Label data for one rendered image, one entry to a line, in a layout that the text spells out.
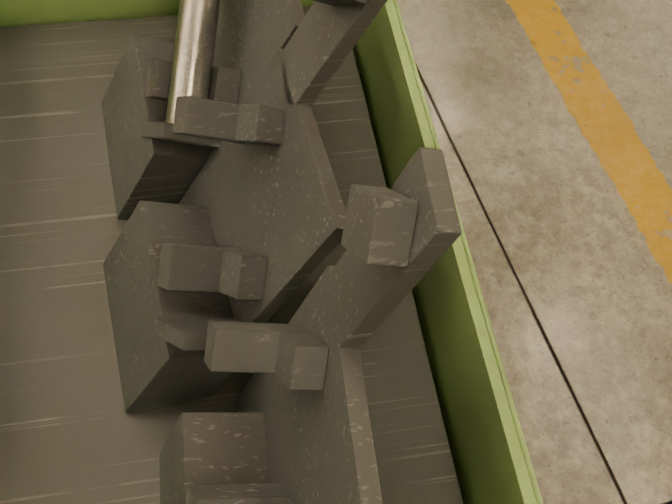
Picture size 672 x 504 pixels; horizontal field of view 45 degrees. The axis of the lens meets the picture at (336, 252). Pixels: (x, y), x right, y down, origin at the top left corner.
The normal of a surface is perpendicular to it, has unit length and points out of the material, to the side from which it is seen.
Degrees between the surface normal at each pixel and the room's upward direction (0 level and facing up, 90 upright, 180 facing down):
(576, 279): 0
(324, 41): 63
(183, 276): 47
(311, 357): 43
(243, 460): 17
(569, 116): 0
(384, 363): 0
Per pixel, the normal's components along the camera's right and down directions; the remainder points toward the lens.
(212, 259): 0.56, 0.12
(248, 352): 0.35, 0.16
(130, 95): -0.83, -0.07
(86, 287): 0.07, -0.51
